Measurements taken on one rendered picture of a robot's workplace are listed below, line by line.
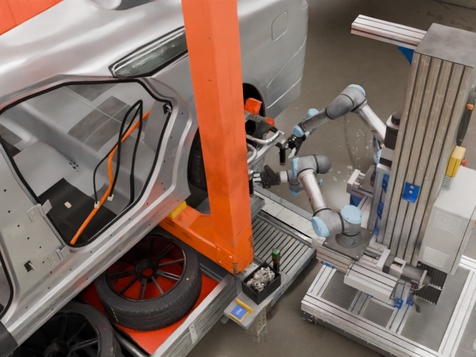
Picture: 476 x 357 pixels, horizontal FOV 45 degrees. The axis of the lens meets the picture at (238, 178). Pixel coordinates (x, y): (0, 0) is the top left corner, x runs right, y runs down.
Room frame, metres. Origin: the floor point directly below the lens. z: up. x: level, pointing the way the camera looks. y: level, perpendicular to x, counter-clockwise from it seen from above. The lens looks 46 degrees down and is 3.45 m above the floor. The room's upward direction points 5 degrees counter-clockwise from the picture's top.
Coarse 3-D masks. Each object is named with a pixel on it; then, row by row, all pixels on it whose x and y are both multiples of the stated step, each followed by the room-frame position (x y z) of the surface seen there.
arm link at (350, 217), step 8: (344, 208) 1.99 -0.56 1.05; (352, 208) 1.99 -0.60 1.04; (344, 216) 1.94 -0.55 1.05; (352, 216) 1.94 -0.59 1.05; (360, 216) 1.94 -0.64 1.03; (344, 224) 1.91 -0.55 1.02; (352, 224) 1.91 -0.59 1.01; (360, 224) 1.93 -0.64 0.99; (344, 232) 1.92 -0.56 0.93; (352, 232) 1.91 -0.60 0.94
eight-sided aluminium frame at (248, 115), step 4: (244, 112) 2.78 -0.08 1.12; (248, 112) 2.78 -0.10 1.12; (244, 116) 2.74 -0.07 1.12; (248, 116) 2.75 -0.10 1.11; (252, 116) 2.79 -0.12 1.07; (256, 116) 2.81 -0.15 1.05; (260, 116) 2.84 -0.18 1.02; (244, 120) 2.72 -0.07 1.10; (256, 120) 2.81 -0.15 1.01; (260, 120) 2.84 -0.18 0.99; (264, 120) 2.87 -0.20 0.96; (256, 124) 2.89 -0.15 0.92; (264, 128) 2.87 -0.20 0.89; (260, 136) 2.90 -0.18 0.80; (264, 136) 2.87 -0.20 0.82; (256, 144) 2.88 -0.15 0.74; (260, 144) 2.87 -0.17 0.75; (264, 144) 2.86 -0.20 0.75; (256, 148) 2.87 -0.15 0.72; (260, 148) 2.85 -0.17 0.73
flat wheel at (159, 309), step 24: (144, 240) 2.35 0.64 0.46; (168, 240) 2.31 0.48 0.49; (120, 264) 2.24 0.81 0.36; (144, 264) 2.17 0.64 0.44; (168, 264) 2.13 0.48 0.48; (192, 264) 2.10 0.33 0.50; (96, 288) 1.98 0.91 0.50; (144, 288) 1.96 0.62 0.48; (192, 288) 1.95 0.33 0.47; (120, 312) 1.82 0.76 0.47; (144, 312) 1.79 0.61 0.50; (168, 312) 1.81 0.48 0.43
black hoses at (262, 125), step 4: (260, 124) 2.75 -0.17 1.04; (264, 124) 2.73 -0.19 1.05; (268, 124) 2.74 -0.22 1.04; (256, 128) 2.73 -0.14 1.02; (260, 128) 2.71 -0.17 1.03; (268, 128) 2.70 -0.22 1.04; (272, 128) 2.73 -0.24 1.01; (276, 128) 2.74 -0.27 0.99; (256, 132) 2.70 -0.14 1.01; (260, 132) 2.70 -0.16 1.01; (264, 132) 2.69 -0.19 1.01; (252, 136) 2.70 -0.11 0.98; (256, 136) 2.69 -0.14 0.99
